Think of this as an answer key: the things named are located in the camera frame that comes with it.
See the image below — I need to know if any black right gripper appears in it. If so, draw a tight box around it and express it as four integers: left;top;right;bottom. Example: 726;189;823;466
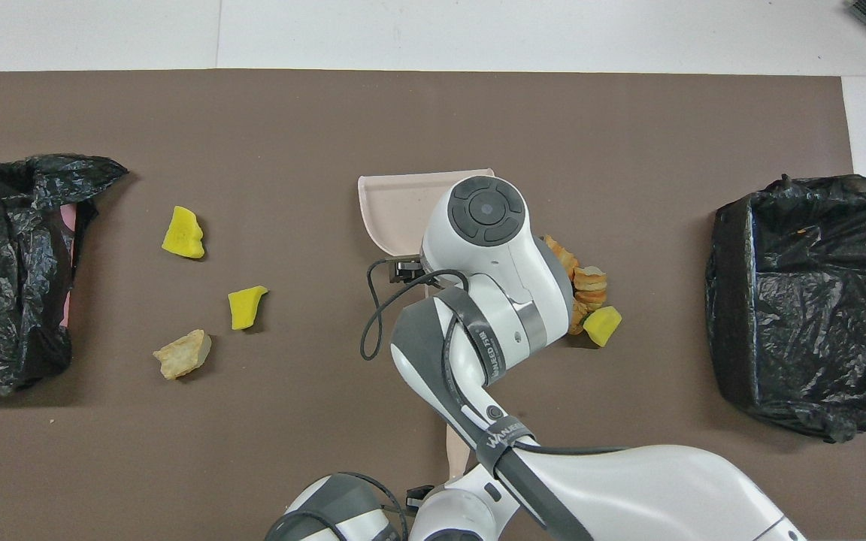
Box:
388;255;428;284

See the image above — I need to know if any beige plastic dustpan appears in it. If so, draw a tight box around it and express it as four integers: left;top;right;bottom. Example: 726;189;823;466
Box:
358;168;495;301

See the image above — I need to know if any striped toy croissant piece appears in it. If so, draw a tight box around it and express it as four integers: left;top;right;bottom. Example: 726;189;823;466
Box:
573;266;608;312
544;234;580;285

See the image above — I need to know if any yellow sponge piece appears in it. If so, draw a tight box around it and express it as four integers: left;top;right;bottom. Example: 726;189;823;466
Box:
228;286;269;331
162;206;206;261
583;305;622;348

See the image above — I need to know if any pale-sided toy croissant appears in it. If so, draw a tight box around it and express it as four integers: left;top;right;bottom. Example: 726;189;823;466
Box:
153;329;213;381

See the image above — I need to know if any pink plastic bin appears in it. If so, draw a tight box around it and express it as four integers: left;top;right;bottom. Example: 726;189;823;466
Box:
59;203;80;328

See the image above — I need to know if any black plastic trash bag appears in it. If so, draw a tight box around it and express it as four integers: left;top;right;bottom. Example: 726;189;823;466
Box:
706;174;866;444
0;155;130;397

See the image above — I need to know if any brown table mat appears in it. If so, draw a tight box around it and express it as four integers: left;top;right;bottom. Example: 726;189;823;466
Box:
0;69;866;541

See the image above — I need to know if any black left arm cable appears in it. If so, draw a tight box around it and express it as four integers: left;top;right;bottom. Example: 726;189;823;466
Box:
274;472;411;541

